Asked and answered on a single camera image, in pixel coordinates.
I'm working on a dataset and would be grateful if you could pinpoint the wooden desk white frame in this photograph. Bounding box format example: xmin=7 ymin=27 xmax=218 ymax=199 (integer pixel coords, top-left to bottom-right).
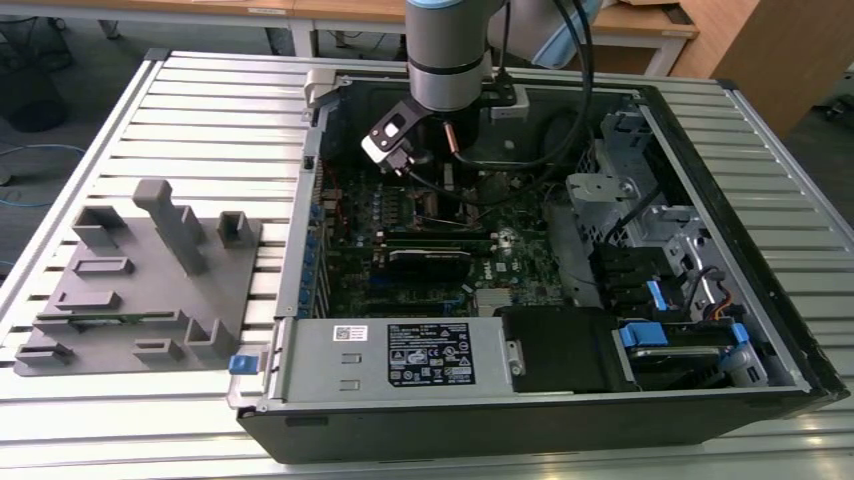
xmin=0 ymin=0 xmax=299 ymax=41
xmin=293 ymin=0 xmax=701 ymax=77

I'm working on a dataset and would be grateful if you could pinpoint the black chair base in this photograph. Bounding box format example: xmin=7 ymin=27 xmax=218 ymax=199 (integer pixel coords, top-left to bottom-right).
xmin=824 ymin=67 xmax=854 ymax=122

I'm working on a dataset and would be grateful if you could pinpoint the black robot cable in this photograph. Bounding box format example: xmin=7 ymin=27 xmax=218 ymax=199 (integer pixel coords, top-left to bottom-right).
xmin=453 ymin=0 xmax=602 ymax=169

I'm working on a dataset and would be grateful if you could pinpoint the wire locking lever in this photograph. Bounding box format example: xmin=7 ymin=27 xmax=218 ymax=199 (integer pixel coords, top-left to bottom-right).
xmin=476 ymin=195 xmax=510 ymax=222

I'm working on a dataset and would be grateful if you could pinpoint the black round bin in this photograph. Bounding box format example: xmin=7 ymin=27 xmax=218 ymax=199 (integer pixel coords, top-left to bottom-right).
xmin=0 ymin=14 xmax=77 ymax=134

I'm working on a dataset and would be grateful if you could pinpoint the perforated metal drive cage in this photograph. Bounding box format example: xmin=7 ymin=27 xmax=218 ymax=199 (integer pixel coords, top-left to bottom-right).
xmin=565 ymin=110 xmax=710 ymax=251

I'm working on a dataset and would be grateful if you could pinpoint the silver power supply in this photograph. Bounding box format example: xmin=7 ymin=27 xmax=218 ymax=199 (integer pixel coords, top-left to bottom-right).
xmin=263 ymin=315 xmax=529 ymax=407

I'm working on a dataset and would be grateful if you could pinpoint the blue plastic tab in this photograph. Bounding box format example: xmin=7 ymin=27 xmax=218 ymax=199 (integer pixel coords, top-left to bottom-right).
xmin=644 ymin=279 xmax=670 ymax=311

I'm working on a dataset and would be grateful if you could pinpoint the CPU socket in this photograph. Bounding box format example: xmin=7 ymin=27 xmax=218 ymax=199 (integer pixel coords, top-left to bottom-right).
xmin=410 ymin=185 xmax=488 ymax=234

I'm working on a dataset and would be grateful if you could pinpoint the light blue floor cable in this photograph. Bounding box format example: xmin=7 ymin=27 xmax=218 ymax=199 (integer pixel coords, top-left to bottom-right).
xmin=0 ymin=143 xmax=89 ymax=209

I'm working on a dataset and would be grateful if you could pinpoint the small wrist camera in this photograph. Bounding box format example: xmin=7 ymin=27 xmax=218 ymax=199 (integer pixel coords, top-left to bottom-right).
xmin=490 ymin=84 xmax=533 ymax=120

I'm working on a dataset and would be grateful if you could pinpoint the silver metal bracket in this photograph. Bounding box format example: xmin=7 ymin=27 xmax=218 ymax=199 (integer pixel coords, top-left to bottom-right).
xmin=565 ymin=172 xmax=644 ymax=204

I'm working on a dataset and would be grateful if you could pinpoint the black PC case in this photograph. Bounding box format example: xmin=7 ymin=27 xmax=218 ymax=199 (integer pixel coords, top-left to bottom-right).
xmin=226 ymin=67 xmax=853 ymax=466

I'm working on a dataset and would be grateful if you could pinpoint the black fan shroud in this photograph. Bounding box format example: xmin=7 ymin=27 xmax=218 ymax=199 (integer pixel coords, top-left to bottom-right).
xmin=590 ymin=243 xmax=684 ymax=309

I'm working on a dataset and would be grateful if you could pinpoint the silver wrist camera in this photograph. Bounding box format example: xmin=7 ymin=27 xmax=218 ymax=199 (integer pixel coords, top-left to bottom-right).
xmin=360 ymin=99 xmax=430 ymax=176

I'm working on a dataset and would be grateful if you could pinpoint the black plastic duct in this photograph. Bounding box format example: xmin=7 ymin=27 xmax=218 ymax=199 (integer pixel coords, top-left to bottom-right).
xmin=497 ymin=305 xmax=644 ymax=395

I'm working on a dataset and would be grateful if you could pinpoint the black graphics card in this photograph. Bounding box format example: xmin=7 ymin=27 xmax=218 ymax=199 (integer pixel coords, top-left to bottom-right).
xmin=386 ymin=247 xmax=477 ymax=285

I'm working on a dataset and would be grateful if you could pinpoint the hard disk in blue carrier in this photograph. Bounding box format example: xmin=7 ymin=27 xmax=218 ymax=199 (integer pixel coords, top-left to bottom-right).
xmin=614 ymin=322 xmax=753 ymax=392

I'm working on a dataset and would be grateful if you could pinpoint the silver finned heatsink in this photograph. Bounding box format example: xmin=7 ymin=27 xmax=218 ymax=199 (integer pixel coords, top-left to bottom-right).
xmin=474 ymin=287 xmax=516 ymax=307

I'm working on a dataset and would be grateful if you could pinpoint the wooden cabinet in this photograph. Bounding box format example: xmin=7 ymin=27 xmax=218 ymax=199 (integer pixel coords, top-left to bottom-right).
xmin=670 ymin=0 xmax=854 ymax=137

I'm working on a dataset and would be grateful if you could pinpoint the flat black cable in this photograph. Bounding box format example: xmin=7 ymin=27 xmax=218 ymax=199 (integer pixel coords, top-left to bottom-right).
xmin=604 ymin=187 xmax=664 ymax=246

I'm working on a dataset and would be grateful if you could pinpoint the green motherboard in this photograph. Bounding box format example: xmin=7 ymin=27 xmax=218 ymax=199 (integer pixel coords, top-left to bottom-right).
xmin=310 ymin=158 xmax=584 ymax=321

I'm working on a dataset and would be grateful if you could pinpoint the grey plastic case latch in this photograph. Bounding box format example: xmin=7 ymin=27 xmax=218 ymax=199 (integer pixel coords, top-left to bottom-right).
xmin=303 ymin=69 xmax=353 ymax=109

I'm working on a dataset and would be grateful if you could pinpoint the grey parts rack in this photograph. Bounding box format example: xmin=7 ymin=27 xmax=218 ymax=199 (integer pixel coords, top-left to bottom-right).
xmin=11 ymin=178 xmax=267 ymax=377

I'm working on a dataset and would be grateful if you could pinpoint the green RAM stick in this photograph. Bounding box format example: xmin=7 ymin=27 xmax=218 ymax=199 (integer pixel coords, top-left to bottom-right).
xmin=37 ymin=310 xmax=181 ymax=327

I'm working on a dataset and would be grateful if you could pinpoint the black looped cable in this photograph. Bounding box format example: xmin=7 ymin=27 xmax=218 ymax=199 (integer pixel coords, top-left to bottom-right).
xmin=538 ymin=110 xmax=584 ymax=169

